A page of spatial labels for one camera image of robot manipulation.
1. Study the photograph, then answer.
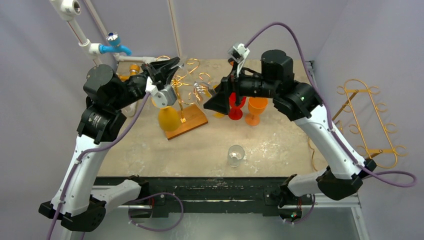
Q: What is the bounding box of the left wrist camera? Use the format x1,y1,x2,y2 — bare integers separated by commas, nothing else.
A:
145,84,177,108

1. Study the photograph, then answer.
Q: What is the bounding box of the orange brass tap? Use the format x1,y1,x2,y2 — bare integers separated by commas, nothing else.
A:
117,64,141,82

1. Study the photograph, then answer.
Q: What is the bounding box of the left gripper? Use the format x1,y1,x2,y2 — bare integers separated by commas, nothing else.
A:
109,57,180,111

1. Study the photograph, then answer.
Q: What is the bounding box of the yellow plastic goblet back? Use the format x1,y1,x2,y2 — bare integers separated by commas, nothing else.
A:
212,84,226,119

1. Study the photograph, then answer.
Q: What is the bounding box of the yellow plastic goblet front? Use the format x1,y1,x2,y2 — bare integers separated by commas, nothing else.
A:
157,106,182,132

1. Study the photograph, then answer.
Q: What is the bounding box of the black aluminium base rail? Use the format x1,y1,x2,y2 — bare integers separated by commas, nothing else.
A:
67,177,362,220

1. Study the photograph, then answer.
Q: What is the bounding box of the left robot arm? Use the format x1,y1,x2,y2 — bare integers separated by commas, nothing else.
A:
38,57,181,233

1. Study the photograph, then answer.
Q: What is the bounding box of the gold wall hook rack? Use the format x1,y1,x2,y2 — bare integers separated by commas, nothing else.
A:
316,78,410,171

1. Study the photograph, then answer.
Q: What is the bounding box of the clear glass near front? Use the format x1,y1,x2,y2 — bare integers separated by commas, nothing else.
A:
227,145,245,168

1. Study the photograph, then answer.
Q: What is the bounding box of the blue tap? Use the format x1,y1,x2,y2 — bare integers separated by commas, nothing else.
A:
98,32,132,56

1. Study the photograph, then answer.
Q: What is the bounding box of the gold wire wine glass rack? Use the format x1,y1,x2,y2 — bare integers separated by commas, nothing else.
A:
164,58,211,140

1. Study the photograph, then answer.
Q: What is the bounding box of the yellow plastic goblet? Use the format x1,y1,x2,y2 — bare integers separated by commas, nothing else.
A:
157,106,182,132
212,84,226,119

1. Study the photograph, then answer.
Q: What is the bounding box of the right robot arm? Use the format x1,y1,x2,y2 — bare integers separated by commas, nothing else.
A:
203,49,376,204

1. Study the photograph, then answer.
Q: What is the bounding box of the orange plastic goblet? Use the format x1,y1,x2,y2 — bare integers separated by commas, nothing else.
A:
244,97,268,127

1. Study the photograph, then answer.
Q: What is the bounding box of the ribbed clear wine glass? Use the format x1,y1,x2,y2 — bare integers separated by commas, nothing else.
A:
193,81,217,98

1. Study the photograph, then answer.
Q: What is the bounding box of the red plastic goblet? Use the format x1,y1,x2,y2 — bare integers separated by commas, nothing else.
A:
228,92,247,121

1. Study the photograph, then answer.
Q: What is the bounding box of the white pvc pipe frame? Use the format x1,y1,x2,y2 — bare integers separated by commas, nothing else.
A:
49,0,185,67

